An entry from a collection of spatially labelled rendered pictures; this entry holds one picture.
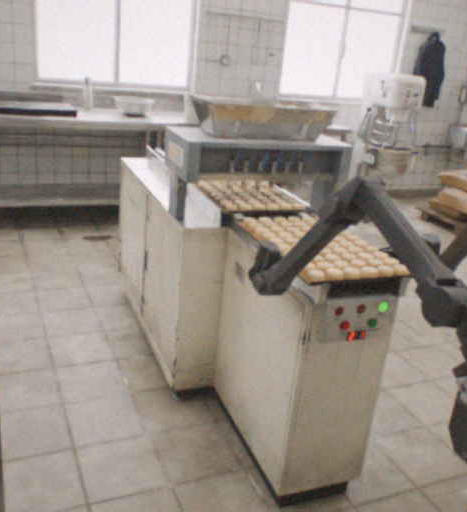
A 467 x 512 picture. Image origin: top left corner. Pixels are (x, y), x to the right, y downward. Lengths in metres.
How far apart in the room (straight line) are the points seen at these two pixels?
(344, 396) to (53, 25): 4.11
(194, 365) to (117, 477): 0.58
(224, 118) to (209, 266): 0.59
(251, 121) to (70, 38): 3.21
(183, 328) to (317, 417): 0.74
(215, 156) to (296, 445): 1.12
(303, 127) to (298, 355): 1.00
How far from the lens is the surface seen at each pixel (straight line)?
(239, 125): 2.28
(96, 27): 5.34
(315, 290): 1.71
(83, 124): 4.52
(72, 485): 2.28
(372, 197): 1.32
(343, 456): 2.18
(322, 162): 2.51
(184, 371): 2.55
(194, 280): 2.35
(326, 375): 1.91
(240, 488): 2.28
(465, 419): 1.35
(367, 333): 1.87
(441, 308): 1.14
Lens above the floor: 1.54
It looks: 21 degrees down
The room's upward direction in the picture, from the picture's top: 6 degrees clockwise
